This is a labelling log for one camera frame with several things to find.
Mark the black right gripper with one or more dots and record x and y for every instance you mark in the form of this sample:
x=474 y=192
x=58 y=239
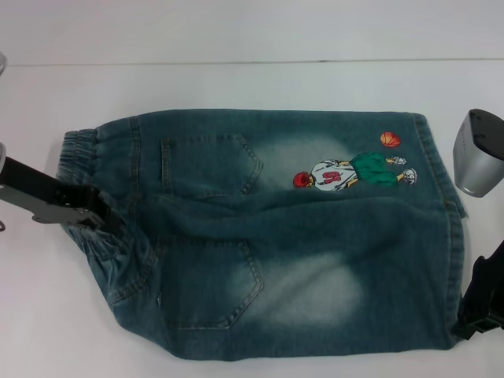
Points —
x=488 y=283

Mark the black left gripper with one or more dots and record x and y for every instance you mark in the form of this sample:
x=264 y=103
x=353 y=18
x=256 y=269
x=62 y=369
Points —
x=47 y=201

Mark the blue denim shorts with cartoon print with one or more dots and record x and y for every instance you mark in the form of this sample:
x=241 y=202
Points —
x=275 y=256

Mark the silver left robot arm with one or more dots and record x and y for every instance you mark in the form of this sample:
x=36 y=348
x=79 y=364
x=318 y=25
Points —
x=2 y=161

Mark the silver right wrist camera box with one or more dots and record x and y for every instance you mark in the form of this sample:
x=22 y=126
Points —
x=476 y=157

